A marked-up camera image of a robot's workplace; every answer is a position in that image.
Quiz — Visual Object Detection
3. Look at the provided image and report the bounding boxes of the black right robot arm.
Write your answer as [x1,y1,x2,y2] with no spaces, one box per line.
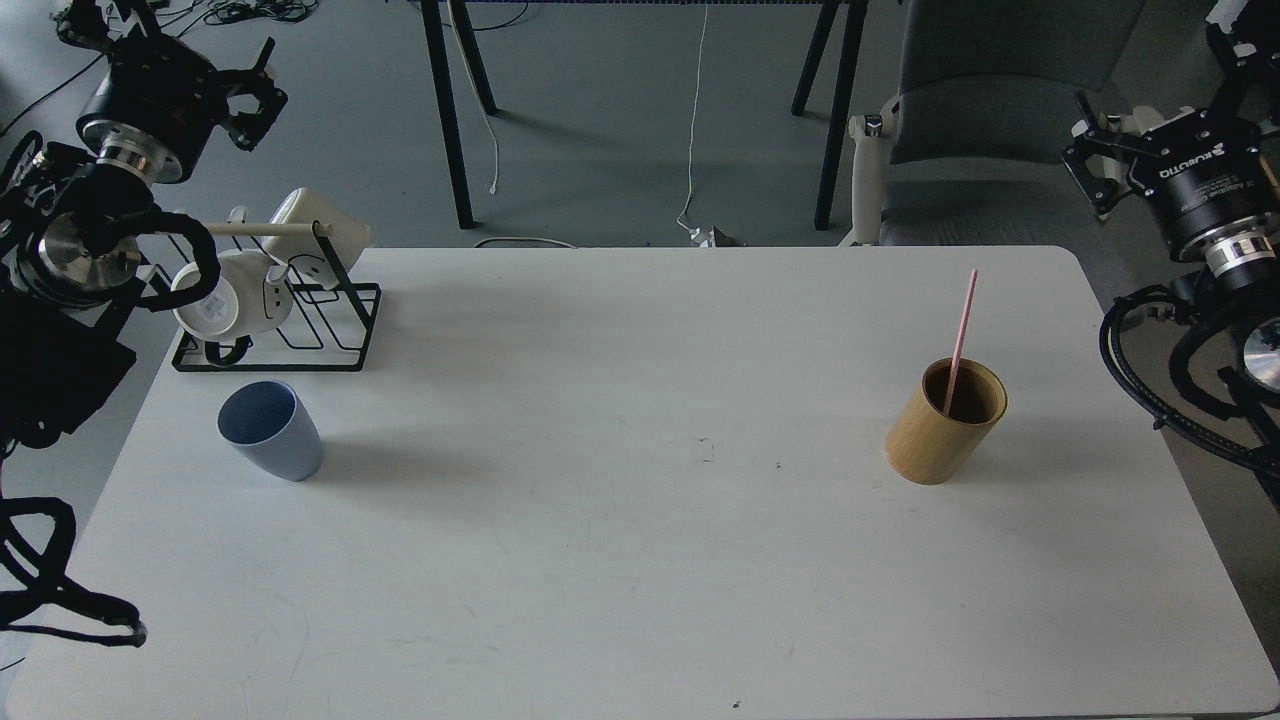
[1061,92,1277,503]

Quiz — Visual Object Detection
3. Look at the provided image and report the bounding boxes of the round white mug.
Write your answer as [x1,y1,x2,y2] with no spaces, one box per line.
[173,250,294,342]

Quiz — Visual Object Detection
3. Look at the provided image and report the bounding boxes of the pink chopstick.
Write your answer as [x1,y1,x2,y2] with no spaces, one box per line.
[942,268,979,418]

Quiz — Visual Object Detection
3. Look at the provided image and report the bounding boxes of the black desk left legs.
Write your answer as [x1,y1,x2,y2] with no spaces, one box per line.
[417,1,498,231]

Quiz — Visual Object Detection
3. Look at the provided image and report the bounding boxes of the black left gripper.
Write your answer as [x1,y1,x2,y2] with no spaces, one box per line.
[77,36,289,158]

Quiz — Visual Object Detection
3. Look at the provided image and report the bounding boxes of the blue plastic cup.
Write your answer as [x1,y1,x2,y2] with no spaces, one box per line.
[218,380,324,482]

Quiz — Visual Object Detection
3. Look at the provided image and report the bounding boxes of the bamboo cylinder holder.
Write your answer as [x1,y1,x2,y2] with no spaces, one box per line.
[884,357,1009,486]

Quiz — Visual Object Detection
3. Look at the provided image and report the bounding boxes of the square white mug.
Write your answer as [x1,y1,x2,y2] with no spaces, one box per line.
[262,187,372,290]

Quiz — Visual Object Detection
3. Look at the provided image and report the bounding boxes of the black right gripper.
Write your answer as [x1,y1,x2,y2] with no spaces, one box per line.
[1062,92,1279,251]

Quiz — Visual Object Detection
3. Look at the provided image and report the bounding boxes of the white hanging cable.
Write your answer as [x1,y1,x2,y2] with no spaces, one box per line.
[676,0,721,247]

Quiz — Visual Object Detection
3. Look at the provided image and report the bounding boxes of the white cable with plug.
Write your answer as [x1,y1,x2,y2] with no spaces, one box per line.
[445,0,500,196]

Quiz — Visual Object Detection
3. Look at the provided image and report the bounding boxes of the black desk legs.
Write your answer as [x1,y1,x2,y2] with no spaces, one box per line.
[417,1,498,231]
[791,0,868,232]

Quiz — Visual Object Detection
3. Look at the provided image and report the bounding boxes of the black desk right legs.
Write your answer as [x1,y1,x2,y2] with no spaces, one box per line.
[791,0,868,232]

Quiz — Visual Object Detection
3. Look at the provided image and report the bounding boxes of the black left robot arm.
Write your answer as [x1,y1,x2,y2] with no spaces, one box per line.
[1,31,287,457]

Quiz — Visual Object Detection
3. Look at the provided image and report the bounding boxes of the black wire mug rack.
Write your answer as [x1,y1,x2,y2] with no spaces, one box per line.
[170,206,383,373]

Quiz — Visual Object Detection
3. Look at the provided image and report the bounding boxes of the black floor cables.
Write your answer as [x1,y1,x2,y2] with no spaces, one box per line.
[0,0,321,131]

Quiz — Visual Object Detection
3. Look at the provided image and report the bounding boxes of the grey office chair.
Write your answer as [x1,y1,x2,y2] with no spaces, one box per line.
[842,1,1143,305]

